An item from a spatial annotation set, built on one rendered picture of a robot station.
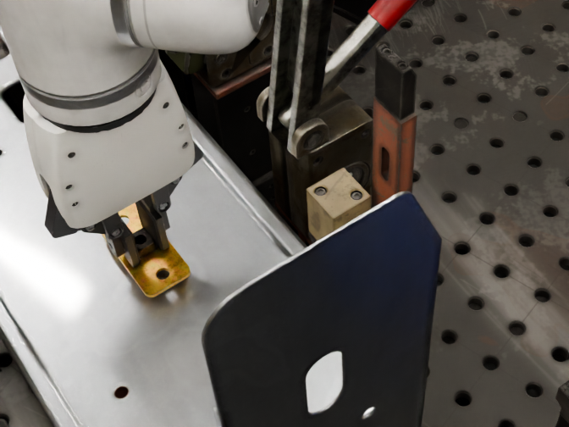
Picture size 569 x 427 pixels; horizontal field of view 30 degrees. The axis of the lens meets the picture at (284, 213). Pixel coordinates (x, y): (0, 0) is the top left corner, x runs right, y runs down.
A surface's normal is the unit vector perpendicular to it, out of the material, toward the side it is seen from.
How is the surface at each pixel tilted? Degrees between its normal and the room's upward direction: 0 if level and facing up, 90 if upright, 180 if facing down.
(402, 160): 90
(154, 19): 79
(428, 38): 0
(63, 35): 92
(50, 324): 0
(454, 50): 0
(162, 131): 90
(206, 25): 83
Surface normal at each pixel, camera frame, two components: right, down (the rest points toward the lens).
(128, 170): 0.55, 0.68
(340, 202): -0.06, -0.59
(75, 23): -0.11, 0.82
